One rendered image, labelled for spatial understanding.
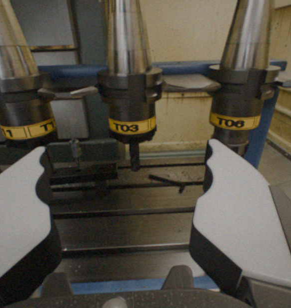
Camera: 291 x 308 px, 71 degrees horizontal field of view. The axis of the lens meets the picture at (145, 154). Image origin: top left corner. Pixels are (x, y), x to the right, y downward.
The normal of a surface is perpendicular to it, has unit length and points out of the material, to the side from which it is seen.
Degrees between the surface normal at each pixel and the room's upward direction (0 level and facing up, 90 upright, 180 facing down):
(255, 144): 90
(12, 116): 90
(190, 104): 90
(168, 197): 0
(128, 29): 83
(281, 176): 24
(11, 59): 82
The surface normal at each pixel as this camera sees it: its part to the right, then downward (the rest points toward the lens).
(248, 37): -0.37, 0.32
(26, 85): 0.71, 0.32
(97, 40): 0.04, 0.48
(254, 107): 0.34, 0.44
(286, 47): -1.00, 0.05
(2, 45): 0.49, 0.27
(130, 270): -0.03, -0.88
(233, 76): -0.53, 0.42
